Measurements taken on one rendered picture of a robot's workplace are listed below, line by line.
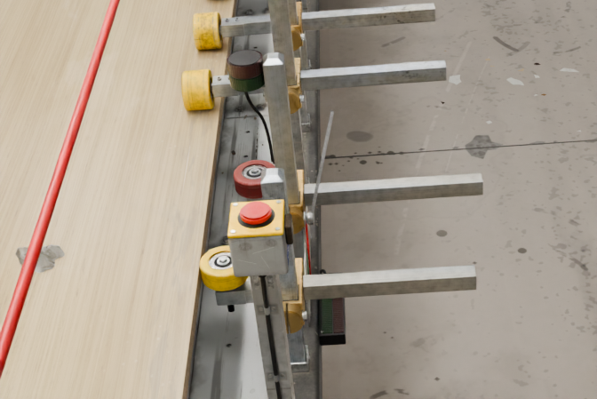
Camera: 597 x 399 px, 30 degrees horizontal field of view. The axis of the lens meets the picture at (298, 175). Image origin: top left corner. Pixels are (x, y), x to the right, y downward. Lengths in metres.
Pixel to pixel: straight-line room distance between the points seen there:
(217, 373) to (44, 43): 0.94
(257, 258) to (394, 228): 1.95
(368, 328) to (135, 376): 1.41
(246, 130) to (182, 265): 0.88
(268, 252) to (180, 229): 0.56
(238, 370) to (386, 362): 0.92
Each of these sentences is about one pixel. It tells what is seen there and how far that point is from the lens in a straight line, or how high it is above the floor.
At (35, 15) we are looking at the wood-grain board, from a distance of 2.77.
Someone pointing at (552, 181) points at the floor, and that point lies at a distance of 3.54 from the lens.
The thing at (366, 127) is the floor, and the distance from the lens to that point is 3.80.
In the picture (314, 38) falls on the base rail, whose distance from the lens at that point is 2.89.
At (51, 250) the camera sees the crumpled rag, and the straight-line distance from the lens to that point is 1.95.
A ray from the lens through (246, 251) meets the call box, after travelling 1.40.
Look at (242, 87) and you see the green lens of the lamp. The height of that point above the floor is 1.13.
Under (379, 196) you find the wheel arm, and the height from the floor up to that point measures 0.84.
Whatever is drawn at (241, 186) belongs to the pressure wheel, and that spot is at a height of 0.90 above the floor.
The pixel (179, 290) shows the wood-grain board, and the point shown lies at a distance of 1.82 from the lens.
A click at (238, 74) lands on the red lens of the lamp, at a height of 1.15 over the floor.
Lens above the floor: 2.07
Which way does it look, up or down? 35 degrees down
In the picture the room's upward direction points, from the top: 6 degrees counter-clockwise
